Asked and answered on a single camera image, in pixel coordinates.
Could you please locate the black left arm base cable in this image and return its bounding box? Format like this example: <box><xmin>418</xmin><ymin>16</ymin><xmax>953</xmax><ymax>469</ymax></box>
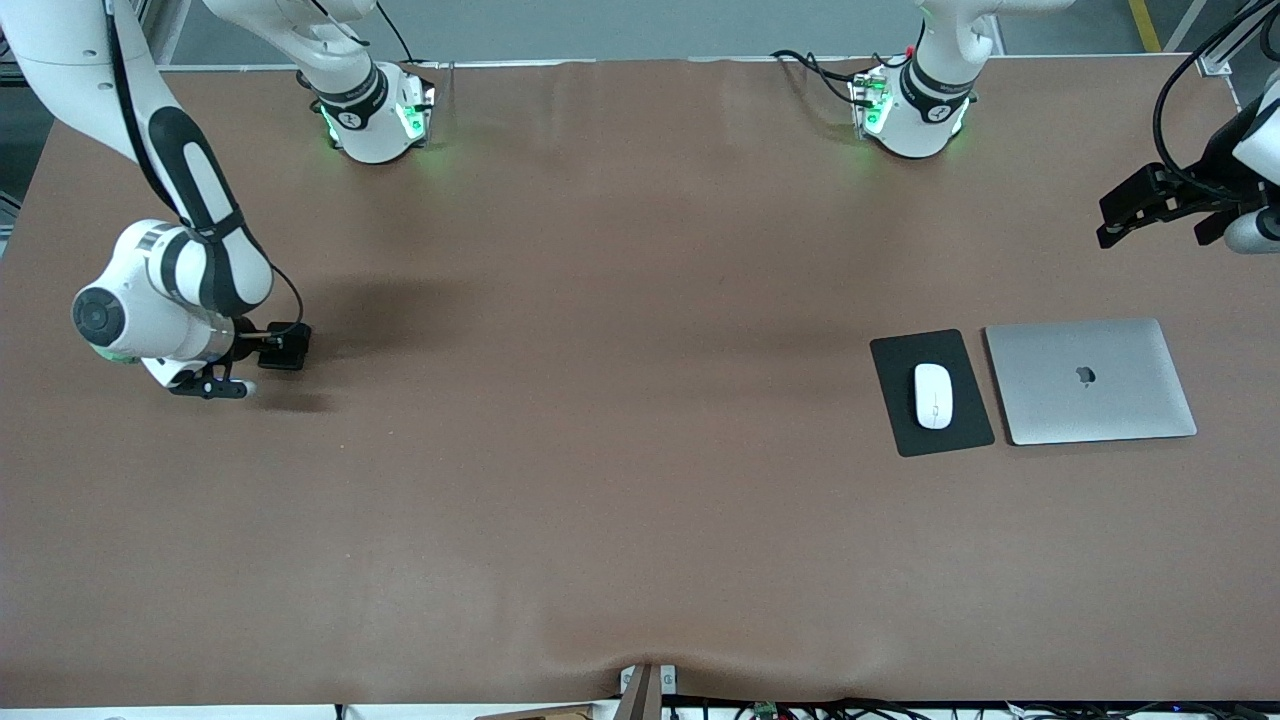
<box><xmin>770</xmin><ymin>48</ymin><xmax>886</xmax><ymax>109</ymax></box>

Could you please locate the white computer mouse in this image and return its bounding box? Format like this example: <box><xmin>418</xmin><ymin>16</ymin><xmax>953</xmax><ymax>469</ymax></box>
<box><xmin>914</xmin><ymin>362</ymin><xmax>954</xmax><ymax>430</ymax></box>

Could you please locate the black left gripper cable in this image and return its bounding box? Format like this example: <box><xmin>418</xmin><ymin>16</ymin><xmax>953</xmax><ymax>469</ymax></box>
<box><xmin>1152</xmin><ymin>0</ymin><xmax>1280</xmax><ymax>196</ymax></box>

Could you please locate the silver laptop with apple logo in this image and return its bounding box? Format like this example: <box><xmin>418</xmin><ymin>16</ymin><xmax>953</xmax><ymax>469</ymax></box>
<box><xmin>983</xmin><ymin>318</ymin><xmax>1199</xmax><ymax>447</ymax></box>

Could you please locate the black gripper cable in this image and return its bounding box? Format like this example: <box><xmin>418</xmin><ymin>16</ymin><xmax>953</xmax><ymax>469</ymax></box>
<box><xmin>103</xmin><ymin>0</ymin><xmax>305</xmax><ymax>331</ymax></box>
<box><xmin>1152</xmin><ymin>0</ymin><xmax>1280</xmax><ymax>196</ymax></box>

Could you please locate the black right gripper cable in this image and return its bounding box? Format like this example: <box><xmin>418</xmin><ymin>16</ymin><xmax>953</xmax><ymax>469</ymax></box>
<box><xmin>103</xmin><ymin>0</ymin><xmax>305</xmax><ymax>331</ymax></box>

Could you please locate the black arm base cable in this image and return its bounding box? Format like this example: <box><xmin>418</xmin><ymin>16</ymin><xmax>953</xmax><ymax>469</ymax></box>
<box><xmin>375</xmin><ymin>0</ymin><xmax>417</xmax><ymax>64</ymax></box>
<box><xmin>770</xmin><ymin>48</ymin><xmax>886</xmax><ymax>109</ymax></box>

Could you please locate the white post bracket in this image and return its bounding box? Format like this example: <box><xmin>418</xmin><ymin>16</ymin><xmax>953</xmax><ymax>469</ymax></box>
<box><xmin>620</xmin><ymin>665</ymin><xmax>678</xmax><ymax>697</ymax></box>

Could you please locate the brown camera post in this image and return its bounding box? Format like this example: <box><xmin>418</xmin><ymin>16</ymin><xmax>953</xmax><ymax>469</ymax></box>
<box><xmin>615</xmin><ymin>664</ymin><xmax>663</xmax><ymax>720</ymax></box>

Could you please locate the black phone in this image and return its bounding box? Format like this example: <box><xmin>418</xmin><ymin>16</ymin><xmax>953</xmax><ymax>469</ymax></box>
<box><xmin>257</xmin><ymin>322</ymin><xmax>312</xmax><ymax>372</ymax></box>

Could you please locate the brown table cover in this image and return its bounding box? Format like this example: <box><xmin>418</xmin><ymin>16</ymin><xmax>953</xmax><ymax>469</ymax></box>
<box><xmin>0</xmin><ymin>55</ymin><xmax>1280</xmax><ymax>707</ymax></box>

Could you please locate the black right arm base cable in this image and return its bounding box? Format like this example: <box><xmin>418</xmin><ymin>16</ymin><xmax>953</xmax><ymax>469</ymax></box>
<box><xmin>375</xmin><ymin>0</ymin><xmax>417</xmax><ymax>64</ymax></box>

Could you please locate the black mouse pad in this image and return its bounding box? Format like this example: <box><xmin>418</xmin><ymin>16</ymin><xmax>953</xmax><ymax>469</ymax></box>
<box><xmin>869</xmin><ymin>328</ymin><xmax>997</xmax><ymax>459</ymax></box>

